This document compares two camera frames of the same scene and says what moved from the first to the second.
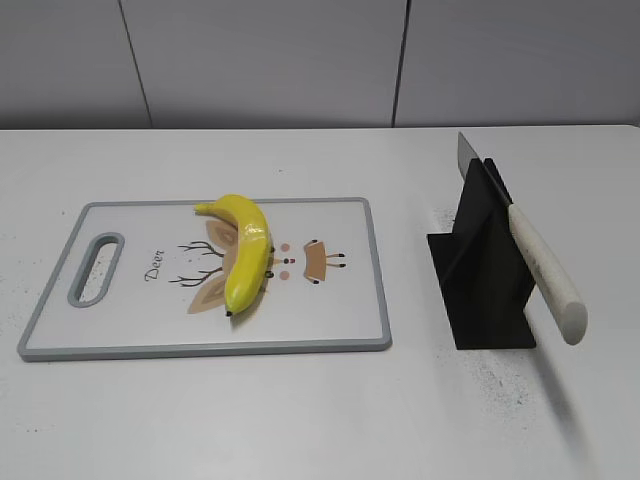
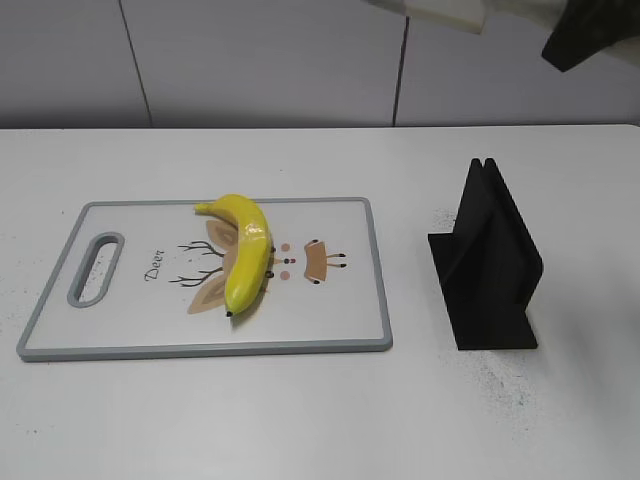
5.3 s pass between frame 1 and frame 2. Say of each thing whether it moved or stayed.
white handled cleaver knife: moved
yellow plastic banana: stayed
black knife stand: stayed
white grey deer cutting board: stayed
